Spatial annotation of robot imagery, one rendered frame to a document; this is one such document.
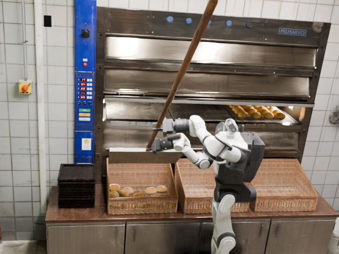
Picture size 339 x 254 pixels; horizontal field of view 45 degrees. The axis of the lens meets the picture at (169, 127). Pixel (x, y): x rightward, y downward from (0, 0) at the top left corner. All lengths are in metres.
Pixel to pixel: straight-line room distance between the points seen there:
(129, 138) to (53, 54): 0.93
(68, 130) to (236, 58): 1.53
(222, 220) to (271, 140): 1.19
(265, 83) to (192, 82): 0.65
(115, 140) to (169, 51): 0.89
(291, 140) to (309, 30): 1.00
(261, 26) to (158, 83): 0.97
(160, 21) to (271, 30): 0.94
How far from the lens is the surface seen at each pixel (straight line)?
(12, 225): 4.03
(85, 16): 3.27
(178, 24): 3.38
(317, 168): 4.24
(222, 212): 2.90
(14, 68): 3.43
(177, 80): 1.89
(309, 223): 3.80
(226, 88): 3.57
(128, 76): 3.41
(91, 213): 3.34
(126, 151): 3.00
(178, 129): 2.49
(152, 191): 3.58
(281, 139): 3.94
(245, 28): 3.53
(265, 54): 3.62
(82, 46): 3.31
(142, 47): 3.36
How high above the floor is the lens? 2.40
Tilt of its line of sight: 21 degrees down
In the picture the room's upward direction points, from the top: 5 degrees clockwise
